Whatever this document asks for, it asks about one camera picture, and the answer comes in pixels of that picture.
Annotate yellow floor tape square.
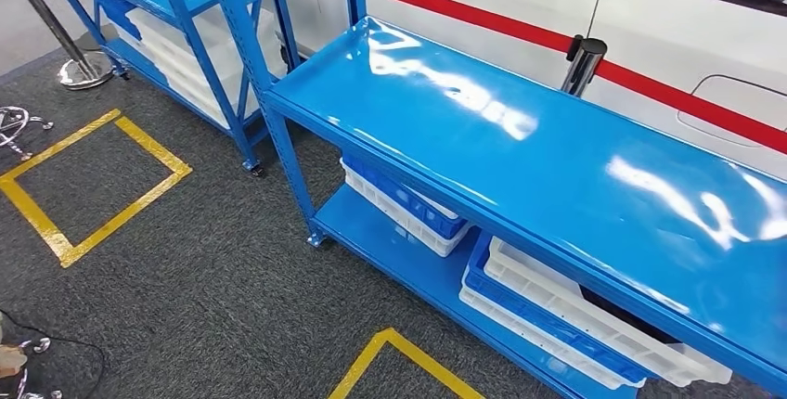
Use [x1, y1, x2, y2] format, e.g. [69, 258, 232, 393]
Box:
[327, 327, 487, 399]
[0, 108, 194, 269]

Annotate large white plastic crate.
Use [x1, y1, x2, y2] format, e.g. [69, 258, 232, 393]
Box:
[125, 6, 290, 131]

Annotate black barrier post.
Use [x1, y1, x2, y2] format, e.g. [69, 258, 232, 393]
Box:
[561, 34, 609, 99]

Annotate black floor cable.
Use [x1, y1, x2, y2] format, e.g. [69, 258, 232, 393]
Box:
[0, 310, 109, 399]

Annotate red barrier belt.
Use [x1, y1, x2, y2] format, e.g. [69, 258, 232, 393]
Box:
[277, 0, 574, 55]
[595, 58, 787, 156]

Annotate metal round stand base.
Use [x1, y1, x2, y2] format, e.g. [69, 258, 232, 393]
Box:
[0, 0, 118, 91]

